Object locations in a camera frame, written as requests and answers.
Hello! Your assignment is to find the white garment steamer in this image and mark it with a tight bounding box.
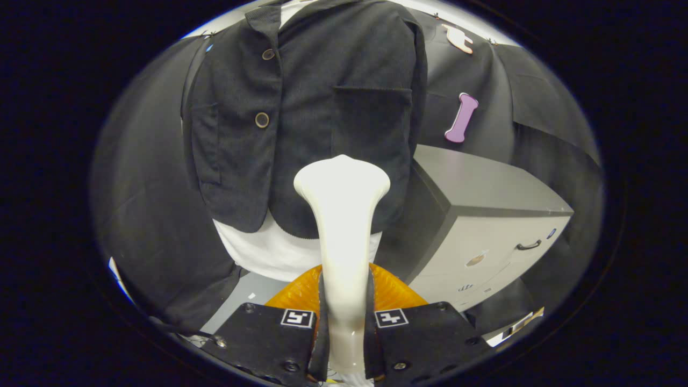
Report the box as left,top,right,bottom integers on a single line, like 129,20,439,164
293,155,391,377

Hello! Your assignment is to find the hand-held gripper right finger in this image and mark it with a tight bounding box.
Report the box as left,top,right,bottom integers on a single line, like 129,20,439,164
363,262,492,386

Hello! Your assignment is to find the black backdrop cloth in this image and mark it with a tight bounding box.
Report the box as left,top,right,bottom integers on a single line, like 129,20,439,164
91,8,603,336

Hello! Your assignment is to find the grey cabinet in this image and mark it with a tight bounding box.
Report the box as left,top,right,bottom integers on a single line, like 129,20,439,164
374,144,575,312

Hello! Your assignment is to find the black jacket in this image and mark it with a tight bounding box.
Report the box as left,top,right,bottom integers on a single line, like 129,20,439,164
182,0,429,240

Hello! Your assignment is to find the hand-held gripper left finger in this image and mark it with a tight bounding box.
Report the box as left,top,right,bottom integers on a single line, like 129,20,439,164
202,263,331,387

